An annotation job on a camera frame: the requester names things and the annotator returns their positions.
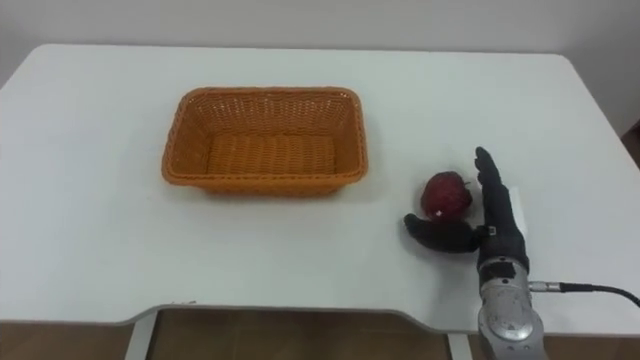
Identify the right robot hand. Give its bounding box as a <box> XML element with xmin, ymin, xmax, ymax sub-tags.
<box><xmin>403</xmin><ymin>145</ymin><xmax>531</xmax><ymax>274</ymax></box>

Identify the red apple soft toy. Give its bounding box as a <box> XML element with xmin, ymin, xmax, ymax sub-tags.
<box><xmin>419</xmin><ymin>170</ymin><xmax>474</xmax><ymax>222</ymax></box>

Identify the orange woven basket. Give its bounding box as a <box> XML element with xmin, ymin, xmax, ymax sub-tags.
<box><xmin>160</xmin><ymin>85</ymin><xmax>370</xmax><ymax>197</ymax></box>

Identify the white desk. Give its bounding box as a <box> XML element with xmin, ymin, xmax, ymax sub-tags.
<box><xmin>0</xmin><ymin>43</ymin><xmax>640</xmax><ymax>360</ymax></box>

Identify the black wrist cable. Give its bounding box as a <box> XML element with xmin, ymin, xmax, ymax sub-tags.
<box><xmin>528</xmin><ymin>280</ymin><xmax>640</xmax><ymax>308</ymax></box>

